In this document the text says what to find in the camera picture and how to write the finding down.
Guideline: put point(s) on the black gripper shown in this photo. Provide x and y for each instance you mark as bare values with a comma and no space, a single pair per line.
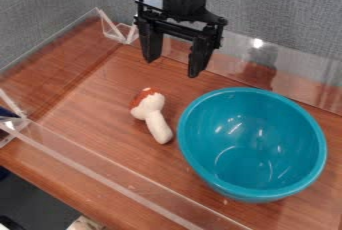
201,27

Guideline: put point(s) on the white red plush mushroom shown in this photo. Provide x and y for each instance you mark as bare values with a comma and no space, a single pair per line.
146,108

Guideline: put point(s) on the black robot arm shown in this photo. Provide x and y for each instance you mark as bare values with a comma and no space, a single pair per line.
185,7

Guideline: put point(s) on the blue plastic bowl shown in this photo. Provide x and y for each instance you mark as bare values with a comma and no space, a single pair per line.
253,144

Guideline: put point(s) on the clear acrylic left barrier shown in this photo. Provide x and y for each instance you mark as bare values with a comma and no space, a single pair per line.
28,29

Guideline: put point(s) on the clear acrylic barrier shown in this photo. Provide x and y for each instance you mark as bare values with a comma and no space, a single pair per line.
155,197
28,29
298,75

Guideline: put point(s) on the clear acrylic back barrier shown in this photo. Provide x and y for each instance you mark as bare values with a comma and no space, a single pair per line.
298,75

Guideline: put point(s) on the clear acrylic front barrier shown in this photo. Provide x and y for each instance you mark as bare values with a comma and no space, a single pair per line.
155,197

